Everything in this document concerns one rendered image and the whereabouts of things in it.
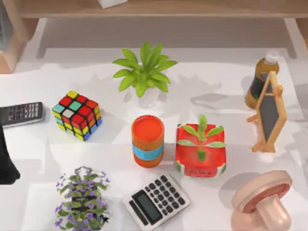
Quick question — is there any multicoloured puzzle cube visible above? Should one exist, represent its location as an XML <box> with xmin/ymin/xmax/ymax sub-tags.
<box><xmin>51</xmin><ymin>90</ymin><xmax>103</xmax><ymax>142</ymax></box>

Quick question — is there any wooden shelf unit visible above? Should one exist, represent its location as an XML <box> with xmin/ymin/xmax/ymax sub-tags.
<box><xmin>0</xmin><ymin>0</ymin><xmax>308</xmax><ymax>74</ymax></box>

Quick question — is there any purple flowering plant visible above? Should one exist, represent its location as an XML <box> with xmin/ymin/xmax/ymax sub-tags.
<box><xmin>54</xmin><ymin>166</ymin><xmax>112</xmax><ymax>231</ymax></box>

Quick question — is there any grey calculator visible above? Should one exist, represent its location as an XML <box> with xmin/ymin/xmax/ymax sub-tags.
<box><xmin>123</xmin><ymin>174</ymin><xmax>191</xmax><ymax>231</ymax></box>

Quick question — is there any wooden framed blackboard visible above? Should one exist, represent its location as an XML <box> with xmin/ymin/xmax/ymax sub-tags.
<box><xmin>246</xmin><ymin>71</ymin><xmax>288</xmax><ymax>154</ymax></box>

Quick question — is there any black remote control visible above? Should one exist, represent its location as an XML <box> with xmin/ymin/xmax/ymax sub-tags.
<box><xmin>0</xmin><ymin>102</ymin><xmax>45</xmax><ymax>128</ymax></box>

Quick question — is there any orange and blue can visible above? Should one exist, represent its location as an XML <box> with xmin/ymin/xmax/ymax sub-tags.
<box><xmin>130</xmin><ymin>115</ymin><xmax>165</xmax><ymax>168</ymax></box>

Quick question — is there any brown bottle with white cap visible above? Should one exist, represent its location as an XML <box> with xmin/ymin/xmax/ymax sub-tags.
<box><xmin>244</xmin><ymin>50</ymin><xmax>280</xmax><ymax>109</ymax></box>

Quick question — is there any red square plant pot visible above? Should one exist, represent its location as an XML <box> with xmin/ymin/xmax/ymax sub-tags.
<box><xmin>175</xmin><ymin>114</ymin><xmax>227</xmax><ymax>179</ymax></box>

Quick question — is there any white box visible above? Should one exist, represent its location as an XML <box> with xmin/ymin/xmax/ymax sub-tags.
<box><xmin>97</xmin><ymin>0</ymin><xmax>128</xmax><ymax>9</ymax></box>

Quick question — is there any green plant in white pot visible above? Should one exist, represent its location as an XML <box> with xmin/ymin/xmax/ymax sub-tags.
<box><xmin>112</xmin><ymin>42</ymin><xmax>179</xmax><ymax>108</ymax></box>

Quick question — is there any pink desk fan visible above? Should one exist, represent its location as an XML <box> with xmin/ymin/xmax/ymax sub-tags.
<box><xmin>231</xmin><ymin>170</ymin><xmax>294</xmax><ymax>231</ymax></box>

